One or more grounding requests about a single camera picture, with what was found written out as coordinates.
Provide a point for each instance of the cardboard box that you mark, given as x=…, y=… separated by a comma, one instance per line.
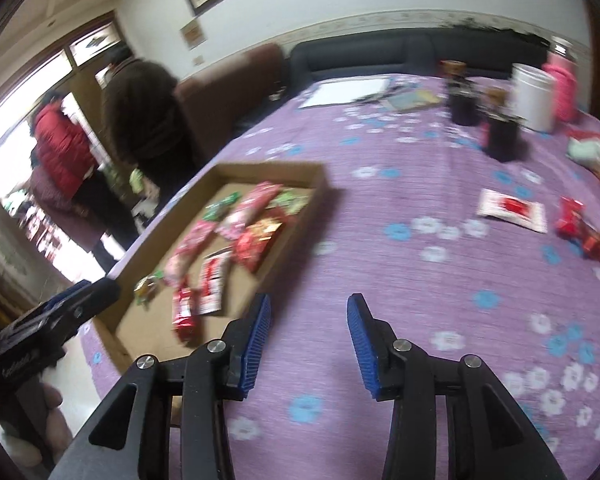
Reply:
x=220, y=191

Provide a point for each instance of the black container with wooden lid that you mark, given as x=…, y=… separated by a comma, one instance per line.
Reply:
x=462, y=92
x=500, y=130

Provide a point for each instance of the white paper sheets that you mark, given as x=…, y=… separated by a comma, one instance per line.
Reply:
x=340, y=92

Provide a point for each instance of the white plastic jar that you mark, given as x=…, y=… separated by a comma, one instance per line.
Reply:
x=530, y=100

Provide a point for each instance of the small white red snack packet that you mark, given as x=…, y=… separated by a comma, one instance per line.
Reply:
x=510, y=209

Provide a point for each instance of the grey green notebook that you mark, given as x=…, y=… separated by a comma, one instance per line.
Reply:
x=410, y=101

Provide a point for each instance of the green snack packet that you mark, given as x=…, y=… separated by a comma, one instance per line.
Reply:
x=292, y=200

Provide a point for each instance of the brown chair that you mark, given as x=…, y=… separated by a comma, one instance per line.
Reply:
x=230, y=90

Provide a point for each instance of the red cartoon snack packet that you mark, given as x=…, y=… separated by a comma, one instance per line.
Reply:
x=569, y=217

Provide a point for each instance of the wooden door frame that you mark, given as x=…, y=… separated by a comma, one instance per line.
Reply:
x=87, y=42

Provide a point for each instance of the pale green white sock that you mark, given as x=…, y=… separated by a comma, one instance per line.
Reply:
x=582, y=150

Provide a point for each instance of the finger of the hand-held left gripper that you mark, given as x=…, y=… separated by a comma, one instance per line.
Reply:
x=87, y=300

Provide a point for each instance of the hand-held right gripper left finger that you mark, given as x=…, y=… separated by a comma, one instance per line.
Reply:
x=255, y=345

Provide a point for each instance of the dark sofa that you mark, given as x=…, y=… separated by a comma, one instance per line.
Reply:
x=380, y=55

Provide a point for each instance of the thermos with pink knit sleeve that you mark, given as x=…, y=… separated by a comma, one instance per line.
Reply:
x=562, y=85

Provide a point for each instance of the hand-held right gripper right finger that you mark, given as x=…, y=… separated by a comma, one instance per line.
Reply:
x=362, y=347

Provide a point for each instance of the small wall plaque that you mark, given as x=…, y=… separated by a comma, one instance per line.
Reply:
x=193, y=34

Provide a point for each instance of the pink white snack packet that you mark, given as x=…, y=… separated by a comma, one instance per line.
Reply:
x=187, y=252

